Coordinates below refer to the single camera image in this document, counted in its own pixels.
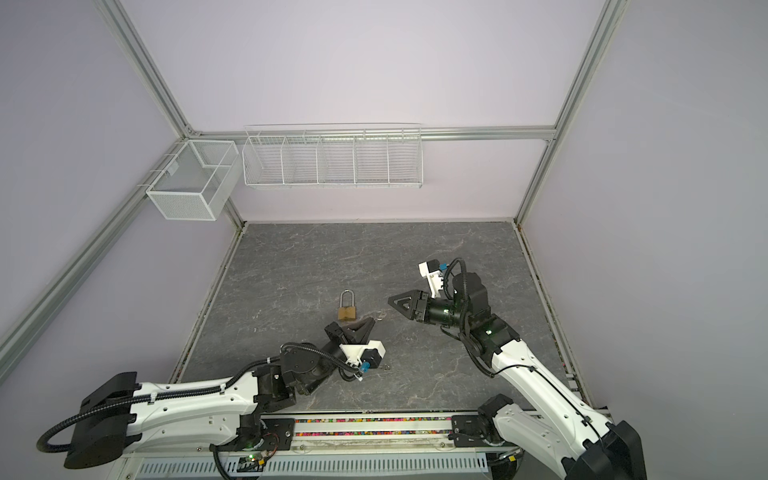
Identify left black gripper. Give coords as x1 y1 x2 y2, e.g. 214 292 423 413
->
303 316 375 395

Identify white wire shelf basket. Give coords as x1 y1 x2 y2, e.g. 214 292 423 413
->
241 123 424 188

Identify white mesh box basket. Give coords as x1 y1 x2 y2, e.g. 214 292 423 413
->
147 140 242 221

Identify brass padlock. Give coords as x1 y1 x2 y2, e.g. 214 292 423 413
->
337 289 357 322

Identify white vented cable duct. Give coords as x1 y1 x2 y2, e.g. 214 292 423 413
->
131 452 490 479

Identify aluminium frame profiles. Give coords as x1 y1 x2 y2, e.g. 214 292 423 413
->
1 1 627 379

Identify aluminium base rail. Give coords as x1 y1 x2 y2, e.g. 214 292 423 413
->
116 410 626 461

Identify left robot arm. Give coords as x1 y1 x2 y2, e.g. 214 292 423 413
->
36 319 386 469

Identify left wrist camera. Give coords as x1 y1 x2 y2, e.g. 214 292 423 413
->
340 340 386 373

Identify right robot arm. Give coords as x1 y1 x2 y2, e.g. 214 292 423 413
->
388 258 648 479

